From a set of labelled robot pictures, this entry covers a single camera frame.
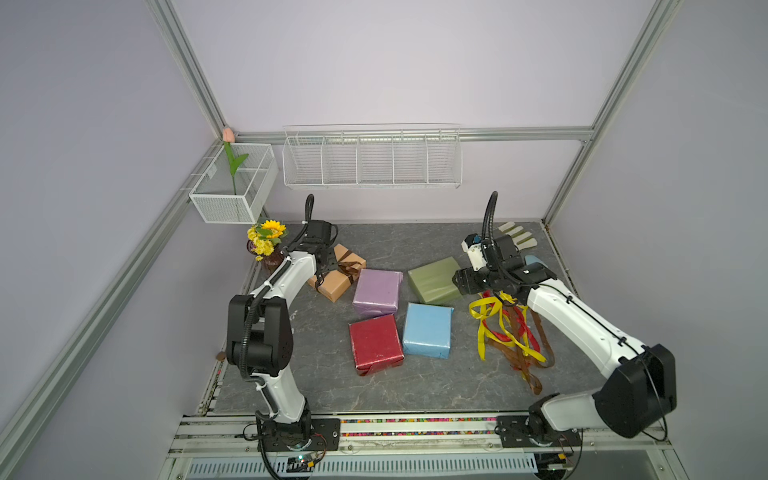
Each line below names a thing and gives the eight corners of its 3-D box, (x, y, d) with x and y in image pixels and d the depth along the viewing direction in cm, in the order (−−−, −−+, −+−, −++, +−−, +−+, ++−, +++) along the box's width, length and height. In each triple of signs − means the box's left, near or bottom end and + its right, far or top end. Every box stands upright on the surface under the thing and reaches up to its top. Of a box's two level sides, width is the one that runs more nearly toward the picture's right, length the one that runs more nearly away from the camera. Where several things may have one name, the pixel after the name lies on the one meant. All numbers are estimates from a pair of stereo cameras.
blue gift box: (402, 356, 88) (402, 346, 82) (408, 313, 97) (408, 302, 91) (448, 362, 87) (451, 353, 81) (449, 318, 95) (452, 307, 90)
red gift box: (358, 379, 84) (355, 370, 78) (352, 333, 93) (348, 323, 87) (405, 367, 86) (406, 358, 80) (394, 324, 94) (394, 313, 88)
